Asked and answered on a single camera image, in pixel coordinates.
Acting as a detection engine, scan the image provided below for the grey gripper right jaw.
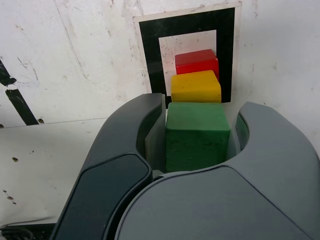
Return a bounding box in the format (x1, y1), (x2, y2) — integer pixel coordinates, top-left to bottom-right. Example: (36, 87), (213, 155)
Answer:
(114, 101), (320, 240)

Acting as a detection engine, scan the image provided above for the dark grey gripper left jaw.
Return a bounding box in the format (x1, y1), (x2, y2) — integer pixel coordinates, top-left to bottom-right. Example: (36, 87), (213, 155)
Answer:
(51, 93), (168, 240)

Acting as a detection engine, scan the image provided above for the green cube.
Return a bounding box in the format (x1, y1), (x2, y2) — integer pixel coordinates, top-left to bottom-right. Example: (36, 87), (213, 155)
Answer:
(164, 101), (231, 173)

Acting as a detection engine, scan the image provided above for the yellow cube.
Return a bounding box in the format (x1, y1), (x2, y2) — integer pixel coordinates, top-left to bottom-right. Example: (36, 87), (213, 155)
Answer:
(170, 70), (223, 104)

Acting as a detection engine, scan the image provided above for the red cube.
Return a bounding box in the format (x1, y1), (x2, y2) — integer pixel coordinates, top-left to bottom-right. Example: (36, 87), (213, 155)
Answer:
(174, 48), (221, 83)

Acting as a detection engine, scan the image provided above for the black tape square outline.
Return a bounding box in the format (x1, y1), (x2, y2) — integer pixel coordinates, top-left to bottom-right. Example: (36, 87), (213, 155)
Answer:
(138, 7), (236, 103)

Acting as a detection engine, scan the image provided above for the black keyboard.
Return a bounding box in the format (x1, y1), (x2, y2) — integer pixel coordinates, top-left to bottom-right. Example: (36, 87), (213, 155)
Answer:
(0, 223), (56, 240)

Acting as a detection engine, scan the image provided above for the black tape strip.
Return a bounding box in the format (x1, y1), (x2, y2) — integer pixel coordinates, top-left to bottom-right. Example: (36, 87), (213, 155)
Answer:
(0, 56), (40, 126)

